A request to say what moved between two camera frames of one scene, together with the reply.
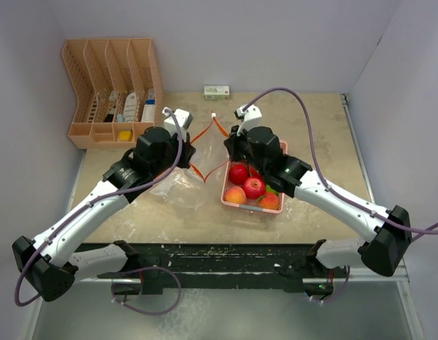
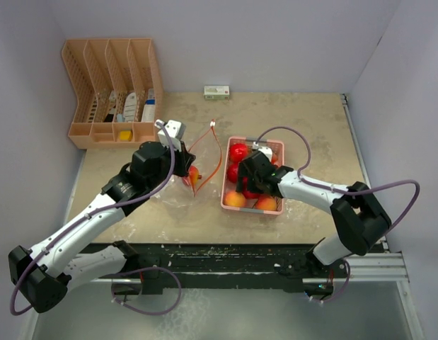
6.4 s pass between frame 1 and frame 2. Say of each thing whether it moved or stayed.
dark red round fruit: stayed
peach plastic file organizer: stayed
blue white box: stayed
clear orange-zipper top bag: moved
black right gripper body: moved
